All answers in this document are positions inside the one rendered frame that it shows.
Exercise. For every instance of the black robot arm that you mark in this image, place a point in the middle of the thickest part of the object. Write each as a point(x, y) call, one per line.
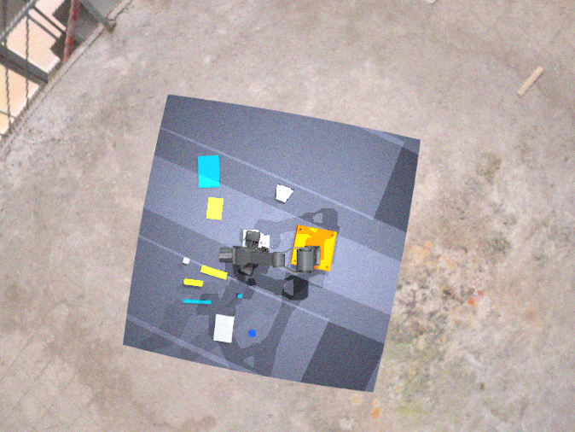
point(307, 257)

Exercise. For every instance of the white housing plate with two round holes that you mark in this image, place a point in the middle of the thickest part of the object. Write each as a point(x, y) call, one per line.
point(284, 191)

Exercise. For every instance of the cyan rectangular block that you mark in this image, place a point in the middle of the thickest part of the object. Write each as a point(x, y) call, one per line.
point(208, 167)

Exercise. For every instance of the white curved plate with holes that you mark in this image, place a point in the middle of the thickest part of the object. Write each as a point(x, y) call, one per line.
point(266, 244)

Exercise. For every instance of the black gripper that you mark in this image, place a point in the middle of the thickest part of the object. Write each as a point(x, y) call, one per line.
point(252, 241)

